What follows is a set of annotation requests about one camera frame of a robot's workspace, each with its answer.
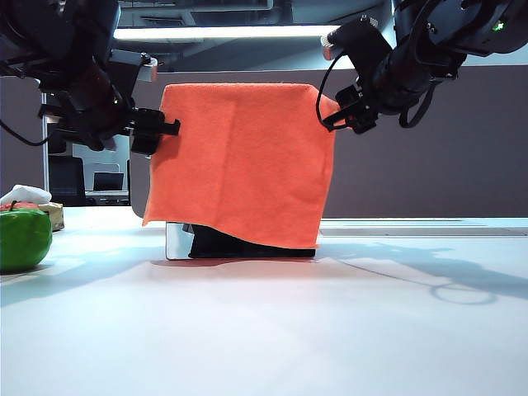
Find narrow grey desk partition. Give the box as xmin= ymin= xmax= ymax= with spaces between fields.
xmin=0 ymin=75 xmax=50 ymax=200

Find black office chair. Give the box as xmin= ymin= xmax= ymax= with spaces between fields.
xmin=48 ymin=154 xmax=87 ymax=208

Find white tissue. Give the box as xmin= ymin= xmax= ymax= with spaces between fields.
xmin=0 ymin=184 xmax=54 ymax=206

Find thin black camera cable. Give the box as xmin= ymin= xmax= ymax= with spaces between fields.
xmin=314 ymin=52 xmax=365 ymax=134

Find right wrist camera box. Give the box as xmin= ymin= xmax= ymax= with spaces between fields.
xmin=320 ymin=15 xmax=394 ymax=79

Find dark laptop screen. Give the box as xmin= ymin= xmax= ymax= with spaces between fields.
xmin=92 ymin=172 xmax=125 ymax=193

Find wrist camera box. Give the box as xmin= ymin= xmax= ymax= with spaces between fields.
xmin=320 ymin=15 xmax=394 ymax=79
xmin=107 ymin=48 xmax=160 ymax=84

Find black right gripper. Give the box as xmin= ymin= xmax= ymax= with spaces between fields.
xmin=322 ymin=40 xmax=435 ymax=136

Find green apple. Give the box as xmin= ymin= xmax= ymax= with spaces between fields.
xmin=0 ymin=200 xmax=54 ymax=276

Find looped black arm cable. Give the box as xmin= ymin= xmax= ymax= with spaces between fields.
xmin=397 ymin=73 xmax=439 ymax=130

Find frameless rectangular standing mirror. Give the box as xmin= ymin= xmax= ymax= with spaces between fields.
xmin=164 ymin=220 xmax=319 ymax=262

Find orange microfibre cloth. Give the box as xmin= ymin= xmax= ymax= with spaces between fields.
xmin=141 ymin=82 xmax=344 ymax=251

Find brown tissue box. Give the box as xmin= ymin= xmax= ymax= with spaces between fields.
xmin=0 ymin=200 xmax=66 ymax=233

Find grey desk cable slot cover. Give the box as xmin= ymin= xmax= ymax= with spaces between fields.
xmin=319 ymin=218 xmax=528 ymax=239

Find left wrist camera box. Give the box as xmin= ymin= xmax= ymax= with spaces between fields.
xmin=107 ymin=48 xmax=160 ymax=84

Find wide grey desk partition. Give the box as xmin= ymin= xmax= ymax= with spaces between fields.
xmin=128 ymin=61 xmax=528 ymax=221

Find white background desk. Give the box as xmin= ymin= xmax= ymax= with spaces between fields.
xmin=84 ymin=190 xmax=131 ymax=207

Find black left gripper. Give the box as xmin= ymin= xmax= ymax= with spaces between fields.
xmin=38 ymin=60 xmax=183 ymax=158

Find long ceiling light strip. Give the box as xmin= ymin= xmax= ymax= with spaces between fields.
xmin=111 ymin=25 xmax=344 ymax=43

